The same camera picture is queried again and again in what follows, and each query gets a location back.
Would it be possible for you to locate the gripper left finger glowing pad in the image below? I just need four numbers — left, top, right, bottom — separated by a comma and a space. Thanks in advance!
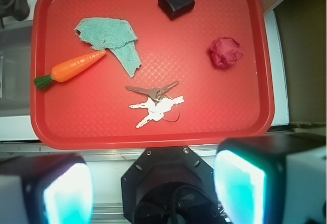
1, 153, 94, 223

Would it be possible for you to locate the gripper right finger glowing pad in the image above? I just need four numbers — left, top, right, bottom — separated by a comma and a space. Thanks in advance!
214, 133, 326, 223

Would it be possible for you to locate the orange plastic toy carrot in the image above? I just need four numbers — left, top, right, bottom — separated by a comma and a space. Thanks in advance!
34, 50, 106, 90

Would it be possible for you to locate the bunch of metal keys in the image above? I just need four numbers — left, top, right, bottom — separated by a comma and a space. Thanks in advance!
125, 81, 184, 128

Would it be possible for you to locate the crumpled red paper ball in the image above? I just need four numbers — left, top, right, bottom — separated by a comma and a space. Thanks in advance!
210, 37, 243, 69

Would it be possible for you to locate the red plastic tray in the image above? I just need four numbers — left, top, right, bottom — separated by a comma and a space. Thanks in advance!
30, 0, 274, 150

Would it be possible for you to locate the teal torn cloth rag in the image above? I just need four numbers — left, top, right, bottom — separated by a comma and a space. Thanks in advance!
74, 17, 142, 78

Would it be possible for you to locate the dark clamp knob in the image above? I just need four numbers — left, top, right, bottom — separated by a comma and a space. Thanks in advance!
1, 0, 30, 29

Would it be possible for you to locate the black rounded box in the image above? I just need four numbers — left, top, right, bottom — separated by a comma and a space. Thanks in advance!
158, 0, 195, 20

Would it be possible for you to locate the black octagonal mount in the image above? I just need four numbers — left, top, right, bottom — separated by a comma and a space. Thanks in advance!
121, 147, 225, 223

